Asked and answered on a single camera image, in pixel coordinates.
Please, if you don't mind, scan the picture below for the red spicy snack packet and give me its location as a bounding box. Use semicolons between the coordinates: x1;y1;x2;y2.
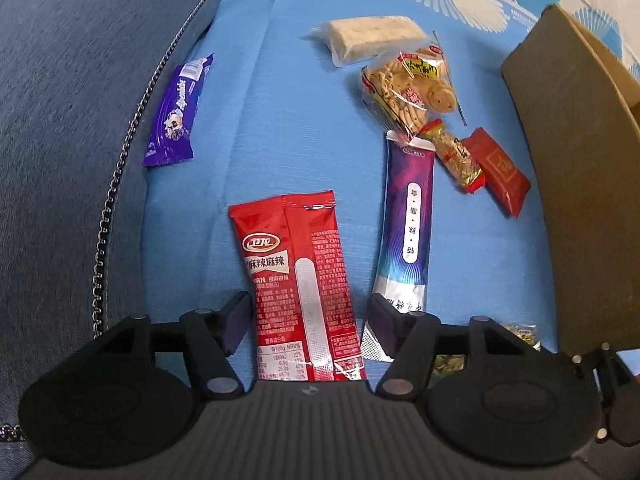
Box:
228;190;368;383

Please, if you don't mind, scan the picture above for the small red square packet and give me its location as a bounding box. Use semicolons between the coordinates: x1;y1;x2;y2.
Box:
460;127;532;219

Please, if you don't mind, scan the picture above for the dark blue mattress cover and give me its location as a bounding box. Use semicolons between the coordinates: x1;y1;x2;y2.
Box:
0;0;246;480

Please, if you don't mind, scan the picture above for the yellow red candy bar packet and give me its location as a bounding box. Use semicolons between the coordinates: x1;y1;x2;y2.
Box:
419;119;487;195

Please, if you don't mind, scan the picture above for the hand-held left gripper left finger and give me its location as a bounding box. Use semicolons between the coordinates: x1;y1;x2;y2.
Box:
95;291;253;401

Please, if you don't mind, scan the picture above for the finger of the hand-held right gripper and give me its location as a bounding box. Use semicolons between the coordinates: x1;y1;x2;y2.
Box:
572;342;640;448

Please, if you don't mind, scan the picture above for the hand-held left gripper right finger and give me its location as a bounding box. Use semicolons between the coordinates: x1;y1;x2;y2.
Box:
366;294;556;401

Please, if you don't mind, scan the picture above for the brown cardboard box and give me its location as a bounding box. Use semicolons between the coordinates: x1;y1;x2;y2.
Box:
501;4;640;366

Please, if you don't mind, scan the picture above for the white rice bar packet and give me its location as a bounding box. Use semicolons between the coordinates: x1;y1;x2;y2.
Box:
301;15;428;68

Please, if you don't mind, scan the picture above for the green patterned snack packet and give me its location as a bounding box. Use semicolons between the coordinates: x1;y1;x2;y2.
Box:
432;322;542;378

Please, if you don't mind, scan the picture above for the clear bag of biscuits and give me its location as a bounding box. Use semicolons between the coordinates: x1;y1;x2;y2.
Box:
361;30;468;143

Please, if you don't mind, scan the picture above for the purple biscuit packet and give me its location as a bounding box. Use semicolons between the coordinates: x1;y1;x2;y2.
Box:
141;52;216;168

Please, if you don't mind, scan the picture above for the long purple blue snack packet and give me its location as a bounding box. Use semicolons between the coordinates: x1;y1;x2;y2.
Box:
361;130;436;363

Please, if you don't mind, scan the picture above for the blue fan printed sheet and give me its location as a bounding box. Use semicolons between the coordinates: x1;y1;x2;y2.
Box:
142;0;640;391

